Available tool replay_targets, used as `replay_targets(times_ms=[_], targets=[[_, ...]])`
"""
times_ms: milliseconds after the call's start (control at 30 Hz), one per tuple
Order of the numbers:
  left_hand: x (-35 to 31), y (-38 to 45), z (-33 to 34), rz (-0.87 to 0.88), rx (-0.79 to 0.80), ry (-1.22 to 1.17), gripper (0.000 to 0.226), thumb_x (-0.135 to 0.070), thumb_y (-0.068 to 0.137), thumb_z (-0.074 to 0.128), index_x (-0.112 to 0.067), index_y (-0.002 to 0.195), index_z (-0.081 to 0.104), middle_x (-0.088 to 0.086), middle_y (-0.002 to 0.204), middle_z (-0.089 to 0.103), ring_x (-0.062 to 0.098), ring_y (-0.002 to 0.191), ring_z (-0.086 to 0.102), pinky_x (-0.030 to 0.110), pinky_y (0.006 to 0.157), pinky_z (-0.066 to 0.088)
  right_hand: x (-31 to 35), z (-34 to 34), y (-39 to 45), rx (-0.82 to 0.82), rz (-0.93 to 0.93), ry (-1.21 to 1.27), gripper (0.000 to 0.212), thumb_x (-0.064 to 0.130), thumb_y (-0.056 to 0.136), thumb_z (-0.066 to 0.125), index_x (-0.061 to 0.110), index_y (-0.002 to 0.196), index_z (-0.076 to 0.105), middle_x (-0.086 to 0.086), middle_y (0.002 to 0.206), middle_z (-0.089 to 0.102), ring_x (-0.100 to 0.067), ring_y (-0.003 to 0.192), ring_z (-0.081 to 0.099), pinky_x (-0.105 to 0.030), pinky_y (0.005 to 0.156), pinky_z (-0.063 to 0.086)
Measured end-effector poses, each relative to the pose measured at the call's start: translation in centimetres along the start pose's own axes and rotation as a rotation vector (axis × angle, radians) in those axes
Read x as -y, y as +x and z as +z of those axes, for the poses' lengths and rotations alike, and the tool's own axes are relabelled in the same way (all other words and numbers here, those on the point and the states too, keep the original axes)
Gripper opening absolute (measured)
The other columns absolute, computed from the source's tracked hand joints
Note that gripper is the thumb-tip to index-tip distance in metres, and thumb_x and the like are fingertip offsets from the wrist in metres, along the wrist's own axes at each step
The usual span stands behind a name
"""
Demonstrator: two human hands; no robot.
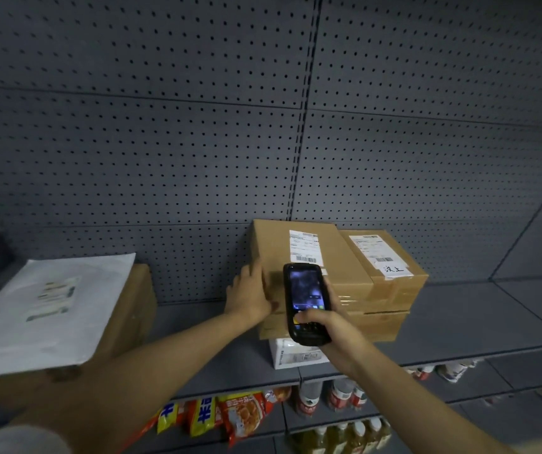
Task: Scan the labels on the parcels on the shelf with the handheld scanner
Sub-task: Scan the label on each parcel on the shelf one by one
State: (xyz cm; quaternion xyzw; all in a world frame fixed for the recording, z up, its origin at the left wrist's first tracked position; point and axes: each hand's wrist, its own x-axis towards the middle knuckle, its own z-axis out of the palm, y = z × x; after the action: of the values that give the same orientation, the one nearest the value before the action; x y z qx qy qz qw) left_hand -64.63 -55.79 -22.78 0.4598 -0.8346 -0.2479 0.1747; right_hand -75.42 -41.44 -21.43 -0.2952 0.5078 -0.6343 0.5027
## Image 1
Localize person's right hand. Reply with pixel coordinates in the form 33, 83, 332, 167
294, 277, 371, 379

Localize person's left hand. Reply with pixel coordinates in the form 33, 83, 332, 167
225, 257, 279, 327

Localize brown box top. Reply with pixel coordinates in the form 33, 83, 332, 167
257, 305, 347, 342

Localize small brown box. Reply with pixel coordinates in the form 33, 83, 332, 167
342, 308, 412, 344

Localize black handheld barcode scanner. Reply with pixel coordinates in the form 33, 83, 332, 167
282, 262, 332, 347

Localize white printed carton box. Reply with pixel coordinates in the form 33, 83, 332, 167
269, 337, 330, 371

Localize small brown box handwritten label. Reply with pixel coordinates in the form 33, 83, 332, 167
339, 229, 429, 315

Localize large brown printed carton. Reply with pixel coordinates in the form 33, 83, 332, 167
0, 263, 158, 408

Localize grey pegboard shelf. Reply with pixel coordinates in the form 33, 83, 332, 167
0, 0, 542, 454

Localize white mailer envelope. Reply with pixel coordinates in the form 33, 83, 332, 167
0, 252, 137, 380

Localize person's left forearm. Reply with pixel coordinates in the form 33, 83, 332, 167
5, 311, 253, 454

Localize person's right forearm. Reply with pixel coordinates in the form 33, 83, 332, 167
346, 347, 518, 454

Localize person's grey sleeve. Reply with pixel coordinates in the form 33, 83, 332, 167
0, 424, 71, 454

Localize row of red label bottles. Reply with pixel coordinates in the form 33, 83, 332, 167
325, 358, 485, 413

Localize clear water bottle red label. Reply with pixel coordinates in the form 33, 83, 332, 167
297, 380, 323, 419

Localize cluster of yellow drink bottles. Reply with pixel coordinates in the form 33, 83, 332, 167
289, 417, 393, 454

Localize pile of red snack packets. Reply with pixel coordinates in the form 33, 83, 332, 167
131, 387, 293, 450

